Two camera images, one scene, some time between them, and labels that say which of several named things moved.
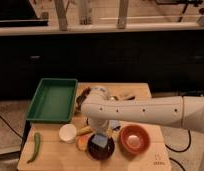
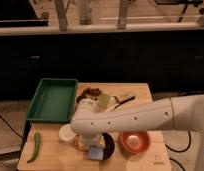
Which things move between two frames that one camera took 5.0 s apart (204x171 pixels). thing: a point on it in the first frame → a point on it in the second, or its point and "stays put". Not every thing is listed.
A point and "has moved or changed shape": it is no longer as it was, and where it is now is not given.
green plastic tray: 54,101 stays put
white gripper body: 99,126 → 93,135
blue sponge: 100,140 has moved or changed shape
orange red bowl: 134,139 stays put
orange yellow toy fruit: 82,142 stays put
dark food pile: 81,98 stays put
